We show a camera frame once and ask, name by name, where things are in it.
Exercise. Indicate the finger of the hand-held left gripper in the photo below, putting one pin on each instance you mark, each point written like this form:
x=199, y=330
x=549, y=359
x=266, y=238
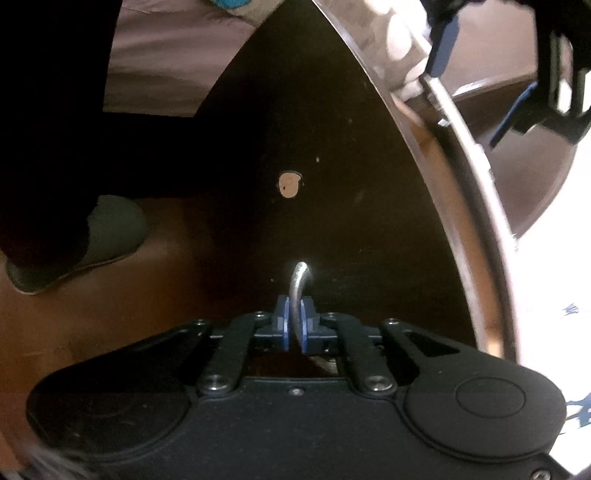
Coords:
x=442, y=50
x=517, y=108

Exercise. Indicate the teal cloth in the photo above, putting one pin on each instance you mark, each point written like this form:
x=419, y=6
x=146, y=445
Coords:
x=231, y=3

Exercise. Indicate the person's dark trouser leg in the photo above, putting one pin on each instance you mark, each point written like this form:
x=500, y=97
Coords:
x=46, y=138

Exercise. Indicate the grey slipper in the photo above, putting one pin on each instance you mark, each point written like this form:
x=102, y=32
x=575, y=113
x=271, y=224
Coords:
x=101, y=240

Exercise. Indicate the grey bed sheet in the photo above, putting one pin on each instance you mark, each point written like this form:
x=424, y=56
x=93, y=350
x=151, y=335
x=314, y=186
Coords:
x=161, y=60

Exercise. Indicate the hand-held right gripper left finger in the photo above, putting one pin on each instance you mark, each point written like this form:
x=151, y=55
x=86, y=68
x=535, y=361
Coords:
x=282, y=325

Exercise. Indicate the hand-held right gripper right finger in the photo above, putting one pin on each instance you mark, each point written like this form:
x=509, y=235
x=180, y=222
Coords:
x=306, y=328

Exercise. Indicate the silver metal object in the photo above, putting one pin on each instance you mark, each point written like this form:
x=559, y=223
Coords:
x=437, y=99

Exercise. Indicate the white cloth with blue print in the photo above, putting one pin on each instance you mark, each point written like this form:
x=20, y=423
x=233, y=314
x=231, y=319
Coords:
x=554, y=281

